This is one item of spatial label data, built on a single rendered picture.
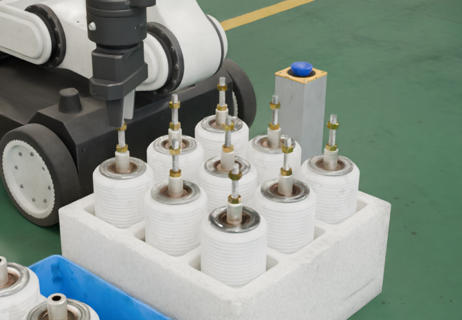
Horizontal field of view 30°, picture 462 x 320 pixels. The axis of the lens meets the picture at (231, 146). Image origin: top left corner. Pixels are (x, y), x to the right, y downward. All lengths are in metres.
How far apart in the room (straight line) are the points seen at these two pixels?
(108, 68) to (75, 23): 0.58
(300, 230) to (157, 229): 0.21
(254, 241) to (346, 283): 0.26
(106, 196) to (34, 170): 0.36
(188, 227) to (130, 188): 0.12
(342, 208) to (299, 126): 0.26
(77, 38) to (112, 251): 0.63
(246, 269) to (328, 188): 0.22
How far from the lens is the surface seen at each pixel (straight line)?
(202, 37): 1.67
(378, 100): 2.35
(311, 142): 1.64
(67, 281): 1.43
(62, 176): 1.63
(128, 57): 1.29
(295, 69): 1.59
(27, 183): 1.74
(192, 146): 1.45
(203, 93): 1.88
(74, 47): 1.87
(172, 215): 1.28
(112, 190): 1.36
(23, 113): 1.83
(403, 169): 1.98
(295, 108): 1.60
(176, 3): 1.68
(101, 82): 1.28
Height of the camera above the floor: 0.88
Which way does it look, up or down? 26 degrees down
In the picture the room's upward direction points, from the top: 1 degrees clockwise
